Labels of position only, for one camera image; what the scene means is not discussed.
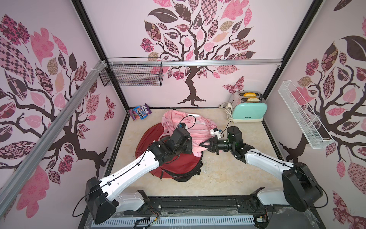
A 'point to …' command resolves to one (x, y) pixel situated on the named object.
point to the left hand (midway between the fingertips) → (189, 147)
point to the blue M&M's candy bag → (140, 112)
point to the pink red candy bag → (133, 115)
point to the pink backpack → (199, 128)
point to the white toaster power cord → (228, 110)
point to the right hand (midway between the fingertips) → (199, 147)
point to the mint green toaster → (249, 107)
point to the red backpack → (177, 163)
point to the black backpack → (178, 177)
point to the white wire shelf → (307, 125)
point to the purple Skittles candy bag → (146, 109)
